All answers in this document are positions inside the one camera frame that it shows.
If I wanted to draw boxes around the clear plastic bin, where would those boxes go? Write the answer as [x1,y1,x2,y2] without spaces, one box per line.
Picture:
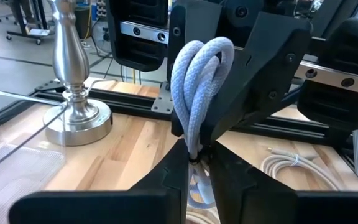
[0,89,67,224]

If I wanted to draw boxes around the beige cable with tie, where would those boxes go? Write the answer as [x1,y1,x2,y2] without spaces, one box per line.
[259,147,341,191]

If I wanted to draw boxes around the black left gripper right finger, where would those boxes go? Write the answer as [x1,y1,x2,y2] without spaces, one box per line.
[209,141,358,224]

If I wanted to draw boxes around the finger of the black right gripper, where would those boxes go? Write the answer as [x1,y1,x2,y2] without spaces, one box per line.
[166,0,223,138]
[199,11,314,147]

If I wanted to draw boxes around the silver table lamp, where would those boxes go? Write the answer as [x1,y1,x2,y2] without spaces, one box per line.
[43,0,114,147]

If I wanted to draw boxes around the black standing desk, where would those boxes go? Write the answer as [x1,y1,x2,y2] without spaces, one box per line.
[6,0,55,46]

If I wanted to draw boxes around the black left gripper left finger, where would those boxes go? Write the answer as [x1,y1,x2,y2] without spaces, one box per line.
[8,138,190,224]

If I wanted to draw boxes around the round floor fan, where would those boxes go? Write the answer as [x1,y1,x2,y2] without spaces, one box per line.
[91,18,113,55]

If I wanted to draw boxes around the silver mounting bracket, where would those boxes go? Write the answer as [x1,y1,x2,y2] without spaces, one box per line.
[150,81,174,114]

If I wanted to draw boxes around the light purple braided cable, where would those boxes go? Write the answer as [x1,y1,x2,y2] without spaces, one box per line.
[170,36,236,210]

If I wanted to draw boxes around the black aluminium table frame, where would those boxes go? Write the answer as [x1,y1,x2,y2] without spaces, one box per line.
[0,79,358,191]

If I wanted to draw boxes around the black trash bin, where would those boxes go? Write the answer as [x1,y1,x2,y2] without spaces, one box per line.
[74,6,92,40]

